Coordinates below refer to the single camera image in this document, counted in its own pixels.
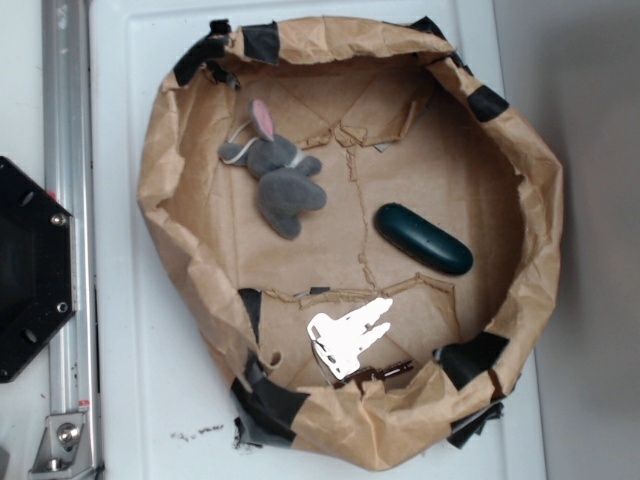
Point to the brown paper bag bin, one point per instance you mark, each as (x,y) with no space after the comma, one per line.
(394,116)

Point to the gray plush bunny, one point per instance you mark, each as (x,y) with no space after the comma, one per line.
(282,169)

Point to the dark green oval case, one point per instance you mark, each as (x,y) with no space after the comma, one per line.
(421,240)

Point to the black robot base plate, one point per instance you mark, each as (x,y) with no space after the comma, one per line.
(37,296)

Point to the metal corner bracket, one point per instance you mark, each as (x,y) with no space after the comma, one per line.
(65,450)

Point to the aluminum extrusion rail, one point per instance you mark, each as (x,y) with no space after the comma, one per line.
(73,352)

